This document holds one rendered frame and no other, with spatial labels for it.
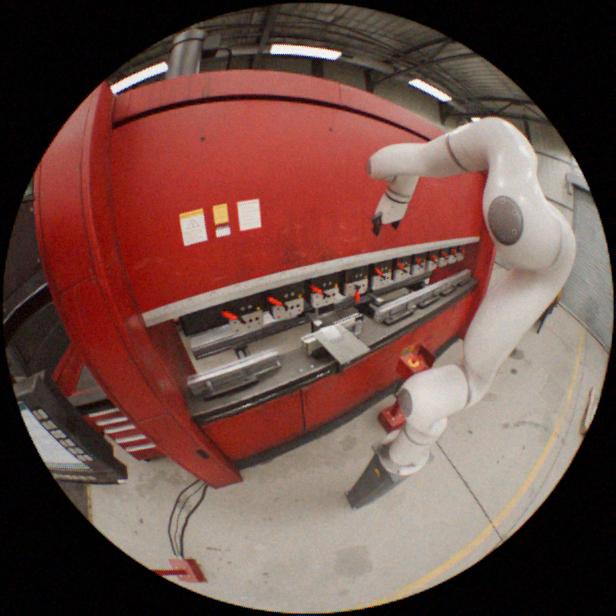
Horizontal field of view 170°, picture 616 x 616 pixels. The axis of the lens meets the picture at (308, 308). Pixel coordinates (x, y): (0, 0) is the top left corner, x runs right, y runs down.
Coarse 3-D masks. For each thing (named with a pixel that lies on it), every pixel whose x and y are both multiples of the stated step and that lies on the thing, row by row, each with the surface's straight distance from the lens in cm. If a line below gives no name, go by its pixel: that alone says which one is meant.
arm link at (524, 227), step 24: (480, 120) 42; (456, 144) 44; (480, 144) 40; (504, 144) 36; (528, 144) 38; (480, 168) 44; (504, 168) 31; (528, 168) 30; (504, 192) 26; (528, 192) 26; (504, 216) 25; (528, 216) 25; (552, 216) 29; (504, 240) 26; (528, 240) 25; (552, 240) 28; (528, 264) 27; (552, 264) 32
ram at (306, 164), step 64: (128, 128) 92; (192, 128) 87; (256, 128) 89; (320, 128) 101; (384, 128) 128; (128, 192) 85; (192, 192) 82; (256, 192) 85; (320, 192) 97; (384, 192) 122; (448, 192) 187; (128, 256) 87; (192, 256) 84; (256, 256) 88; (320, 256) 101; (384, 256) 130
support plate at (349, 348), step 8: (336, 328) 127; (344, 328) 127; (320, 336) 121; (344, 336) 121; (352, 336) 122; (328, 344) 116; (336, 344) 116; (344, 344) 116; (352, 344) 116; (360, 344) 117; (336, 352) 111; (344, 352) 111; (352, 352) 112; (360, 352) 112; (344, 360) 107
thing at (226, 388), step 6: (240, 378) 118; (252, 378) 116; (222, 384) 118; (228, 384) 117; (234, 384) 116; (240, 384) 115; (246, 384) 115; (252, 384) 117; (204, 390) 119; (216, 390) 116; (222, 390) 115; (228, 390) 115; (234, 390) 116; (204, 396) 116; (210, 396) 116; (216, 396) 117
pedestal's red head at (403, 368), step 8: (424, 352) 157; (400, 360) 147; (408, 360) 147; (424, 360) 160; (432, 360) 154; (400, 368) 150; (408, 368) 143; (416, 368) 144; (424, 368) 148; (408, 376) 146
